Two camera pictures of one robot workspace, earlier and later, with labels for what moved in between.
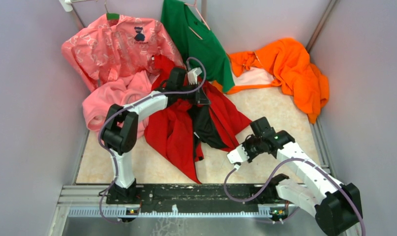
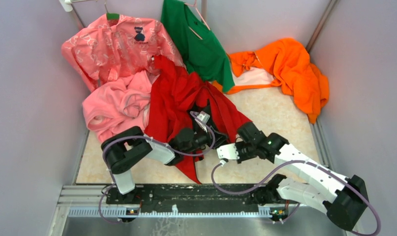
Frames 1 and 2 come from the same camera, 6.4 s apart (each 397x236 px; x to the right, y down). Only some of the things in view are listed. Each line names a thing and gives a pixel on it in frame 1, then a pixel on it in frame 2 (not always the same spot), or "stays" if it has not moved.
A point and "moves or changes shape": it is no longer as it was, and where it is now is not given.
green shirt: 196,40 stays
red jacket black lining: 180,131 moves or changes shape
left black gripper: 199,97 -> 214,137
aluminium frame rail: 84,195 stays
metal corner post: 317,32 stays
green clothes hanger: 111,16 stays
